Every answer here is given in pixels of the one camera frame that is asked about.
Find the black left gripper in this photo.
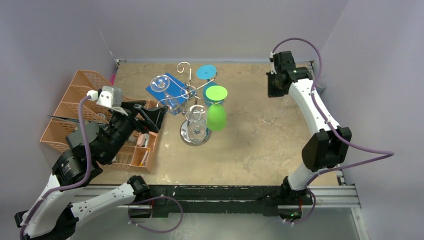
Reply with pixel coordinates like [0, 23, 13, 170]
[102, 99, 168, 162]

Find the green plastic wine glass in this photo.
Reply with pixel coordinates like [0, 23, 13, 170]
[205, 85, 228, 131]

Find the clear wine glass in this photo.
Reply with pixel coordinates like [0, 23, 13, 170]
[185, 104, 208, 146]
[262, 95, 290, 125]
[150, 74, 181, 116]

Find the orange plastic desk organizer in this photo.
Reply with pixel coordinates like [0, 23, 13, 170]
[40, 70, 159, 173]

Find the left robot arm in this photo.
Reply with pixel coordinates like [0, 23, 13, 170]
[14, 101, 167, 240]

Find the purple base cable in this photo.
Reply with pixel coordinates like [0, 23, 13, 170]
[129, 191, 185, 233]

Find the blue square mat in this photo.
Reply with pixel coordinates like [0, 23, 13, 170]
[145, 72, 188, 115]

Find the blue plastic wine glass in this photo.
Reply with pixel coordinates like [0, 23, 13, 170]
[196, 64, 218, 107]

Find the chrome wine glass rack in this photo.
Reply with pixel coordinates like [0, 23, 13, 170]
[150, 61, 228, 147]

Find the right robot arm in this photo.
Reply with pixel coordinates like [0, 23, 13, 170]
[266, 51, 352, 204]

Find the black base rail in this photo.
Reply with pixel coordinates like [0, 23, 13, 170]
[129, 185, 313, 220]

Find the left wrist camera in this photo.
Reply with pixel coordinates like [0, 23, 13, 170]
[86, 86, 128, 116]

